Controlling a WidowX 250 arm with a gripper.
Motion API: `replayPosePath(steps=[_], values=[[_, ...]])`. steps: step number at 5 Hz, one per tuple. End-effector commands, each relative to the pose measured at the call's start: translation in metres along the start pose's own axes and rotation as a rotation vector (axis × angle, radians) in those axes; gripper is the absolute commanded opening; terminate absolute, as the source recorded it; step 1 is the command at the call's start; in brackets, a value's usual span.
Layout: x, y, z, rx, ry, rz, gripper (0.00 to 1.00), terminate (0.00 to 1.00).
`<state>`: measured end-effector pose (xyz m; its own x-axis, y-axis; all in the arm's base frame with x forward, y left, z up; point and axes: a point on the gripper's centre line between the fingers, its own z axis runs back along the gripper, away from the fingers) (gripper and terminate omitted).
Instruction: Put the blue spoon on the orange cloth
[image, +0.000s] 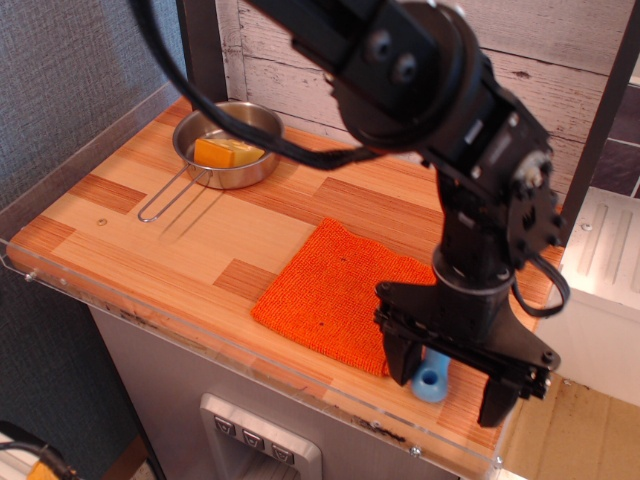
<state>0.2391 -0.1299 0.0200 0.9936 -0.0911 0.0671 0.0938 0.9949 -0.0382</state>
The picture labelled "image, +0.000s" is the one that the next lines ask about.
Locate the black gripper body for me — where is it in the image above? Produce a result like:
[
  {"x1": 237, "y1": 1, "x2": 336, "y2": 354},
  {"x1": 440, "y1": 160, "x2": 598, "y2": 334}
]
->
[{"x1": 375, "y1": 271, "x2": 560, "y2": 398}]

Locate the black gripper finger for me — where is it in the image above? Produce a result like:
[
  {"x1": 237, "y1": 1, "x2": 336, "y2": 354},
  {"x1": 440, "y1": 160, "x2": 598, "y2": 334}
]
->
[
  {"x1": 478, "y1": 378, "x2": 519, "y2": 428},
  {"x1": 383, "y1": 333, "x2": 424, "y2": 386}
]

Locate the blue spoon with grey bowl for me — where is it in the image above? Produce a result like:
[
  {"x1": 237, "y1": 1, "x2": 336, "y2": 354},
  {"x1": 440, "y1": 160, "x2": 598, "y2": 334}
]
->
[{"x1": 411, "y1": 349, "x2": 451, "y2": 403}]

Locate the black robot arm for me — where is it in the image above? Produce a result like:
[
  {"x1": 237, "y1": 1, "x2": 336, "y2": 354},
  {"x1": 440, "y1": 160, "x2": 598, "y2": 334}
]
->
[{"x1": 256, "y1": 1, "x2": 569, "y2": 428}]

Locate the orange knitted cloth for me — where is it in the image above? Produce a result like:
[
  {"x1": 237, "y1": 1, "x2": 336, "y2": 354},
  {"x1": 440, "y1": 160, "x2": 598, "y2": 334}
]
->
[{"x1": 251, "y1": 218, "x2": 435, "y2": 377}]

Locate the white toy appliance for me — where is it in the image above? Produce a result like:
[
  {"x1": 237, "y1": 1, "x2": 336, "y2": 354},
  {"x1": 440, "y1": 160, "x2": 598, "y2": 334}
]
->
[{"x1": 536, "y1": 187, "x2": 639, "y2": 405}]

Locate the silver dispenser panel with buttons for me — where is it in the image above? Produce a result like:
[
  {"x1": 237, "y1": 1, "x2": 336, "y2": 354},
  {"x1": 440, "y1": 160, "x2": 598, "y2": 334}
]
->
[{"x1": 200, "y1": 393, "x2": 323, "y2": 479}]

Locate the grey toy fridge cabinet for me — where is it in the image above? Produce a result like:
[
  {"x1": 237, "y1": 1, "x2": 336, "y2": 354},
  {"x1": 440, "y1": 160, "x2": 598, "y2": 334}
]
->
[{"x1": 90, "y1": 308, "x2": 452, "y2": 479}]

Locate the yellow cheese wedge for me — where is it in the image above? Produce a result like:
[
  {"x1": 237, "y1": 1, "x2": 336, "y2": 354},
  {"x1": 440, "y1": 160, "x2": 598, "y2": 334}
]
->
[{"x1": 193, "y1": 138, "x2": 265, "y2": 168}]

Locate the black and yellow object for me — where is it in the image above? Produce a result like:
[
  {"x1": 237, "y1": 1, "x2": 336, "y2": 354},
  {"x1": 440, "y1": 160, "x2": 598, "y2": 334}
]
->
[{"x1": 1, "y1": 421, "x2": 79, "y2": 479}]

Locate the steel pan with wire handle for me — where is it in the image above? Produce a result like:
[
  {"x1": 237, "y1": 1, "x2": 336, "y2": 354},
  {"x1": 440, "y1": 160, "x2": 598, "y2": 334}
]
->
[{"x1": 138, "y1": 111, "x2": 279, "y2": 223}]

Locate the dark right vertical post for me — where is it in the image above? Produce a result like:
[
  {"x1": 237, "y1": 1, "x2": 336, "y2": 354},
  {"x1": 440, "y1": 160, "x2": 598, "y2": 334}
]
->
[{"x1": 560, "y1": 1, "x2": 639, "y2": 247}]

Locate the dark vertical post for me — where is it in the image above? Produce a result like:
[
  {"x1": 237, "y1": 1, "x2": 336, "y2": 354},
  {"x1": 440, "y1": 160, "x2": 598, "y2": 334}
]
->
[
  {"x1": 560, "y1": 1, "x2": 639, "y2": 247},
  {"x1": 176, "y1": 0, "x2": 229, "y2": 102}
]

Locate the dark left vertical post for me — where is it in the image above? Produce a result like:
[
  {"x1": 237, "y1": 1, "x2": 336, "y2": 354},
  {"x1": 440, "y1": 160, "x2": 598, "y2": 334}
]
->
[{"x1": 176, "y1": 0, "x2": 229, "y2": 102}]

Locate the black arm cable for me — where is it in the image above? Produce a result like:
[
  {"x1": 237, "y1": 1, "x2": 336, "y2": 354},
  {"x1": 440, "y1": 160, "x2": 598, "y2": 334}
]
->
[{"x1": 127, "y1": 0, "x2": 381, "y2": 171}]

